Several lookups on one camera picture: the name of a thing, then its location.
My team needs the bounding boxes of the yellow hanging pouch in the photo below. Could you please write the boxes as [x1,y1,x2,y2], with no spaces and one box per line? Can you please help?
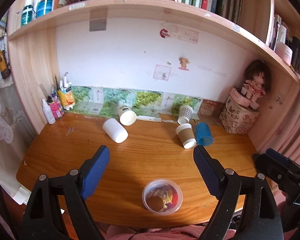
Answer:
[0,50,11,79]

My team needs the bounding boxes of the brown sleeved paper cup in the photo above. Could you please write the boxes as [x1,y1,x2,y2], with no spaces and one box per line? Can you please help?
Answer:
[175,124,197,149]

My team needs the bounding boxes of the blue plastic cup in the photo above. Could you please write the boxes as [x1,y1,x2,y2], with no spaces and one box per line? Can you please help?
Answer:
[196,122,213,146]

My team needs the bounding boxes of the wooden shelf board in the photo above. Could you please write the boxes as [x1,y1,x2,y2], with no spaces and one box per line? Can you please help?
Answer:
[8,0,300,85]

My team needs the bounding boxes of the white lace curtain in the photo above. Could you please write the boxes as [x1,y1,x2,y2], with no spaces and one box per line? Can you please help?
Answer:
[0,39,24,144]

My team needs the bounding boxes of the white squeeze bottle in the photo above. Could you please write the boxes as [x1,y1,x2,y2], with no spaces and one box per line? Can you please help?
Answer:
[42,99,56,125]

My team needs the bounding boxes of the white paper cup black logo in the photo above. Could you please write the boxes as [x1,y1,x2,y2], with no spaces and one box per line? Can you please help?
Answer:
[117,105,137,126]

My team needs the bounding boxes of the clear plastic ruler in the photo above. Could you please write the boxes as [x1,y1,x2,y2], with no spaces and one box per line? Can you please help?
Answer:
[39,83,50,100]

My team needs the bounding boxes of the blue cosmetic jar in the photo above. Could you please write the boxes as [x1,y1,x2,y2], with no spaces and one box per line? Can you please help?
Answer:
[36,0,53,18]

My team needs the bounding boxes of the green grape carton strip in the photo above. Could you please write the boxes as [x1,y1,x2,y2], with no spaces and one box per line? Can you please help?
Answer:
[71,86,203,119]

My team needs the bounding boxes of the white plastic cup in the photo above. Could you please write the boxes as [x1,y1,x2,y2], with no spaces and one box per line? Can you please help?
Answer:
[102,118,128,144]

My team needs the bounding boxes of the checkered paper cup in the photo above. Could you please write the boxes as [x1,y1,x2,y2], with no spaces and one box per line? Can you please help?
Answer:
[178,105,193,125]

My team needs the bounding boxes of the pink round box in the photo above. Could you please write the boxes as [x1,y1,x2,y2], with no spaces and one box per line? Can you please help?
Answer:
[229,87,251,107]

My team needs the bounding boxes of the pink clothing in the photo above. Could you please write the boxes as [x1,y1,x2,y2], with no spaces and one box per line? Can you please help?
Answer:
[104,225,205,240]

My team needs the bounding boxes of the clear printed plastic cup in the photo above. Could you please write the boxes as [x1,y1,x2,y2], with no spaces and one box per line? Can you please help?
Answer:
[142,179,183,216]

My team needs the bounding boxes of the pink pen can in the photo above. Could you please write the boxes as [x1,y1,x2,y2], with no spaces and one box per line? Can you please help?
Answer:
[47,96,64,119]

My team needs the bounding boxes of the brown-haired rag doll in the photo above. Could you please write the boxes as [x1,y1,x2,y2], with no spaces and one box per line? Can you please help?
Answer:
[241,60,272,111]

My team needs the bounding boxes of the teal cosmetic bottle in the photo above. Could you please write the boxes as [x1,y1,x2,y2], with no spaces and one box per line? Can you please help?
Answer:
[21,0,33,26]

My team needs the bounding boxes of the patterned fabric basket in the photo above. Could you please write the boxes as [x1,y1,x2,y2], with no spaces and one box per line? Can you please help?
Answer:
[219,96,259,134]

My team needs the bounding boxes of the pony sticker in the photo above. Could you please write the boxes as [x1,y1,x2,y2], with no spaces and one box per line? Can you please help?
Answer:
[178,57,190,71]

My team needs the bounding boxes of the red round sticker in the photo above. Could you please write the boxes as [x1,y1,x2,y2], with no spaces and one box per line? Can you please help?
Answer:
[159,29,170,38]

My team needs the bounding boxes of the pink square sticker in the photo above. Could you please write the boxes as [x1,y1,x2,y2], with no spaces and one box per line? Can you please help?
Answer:
[153,64,172,81]

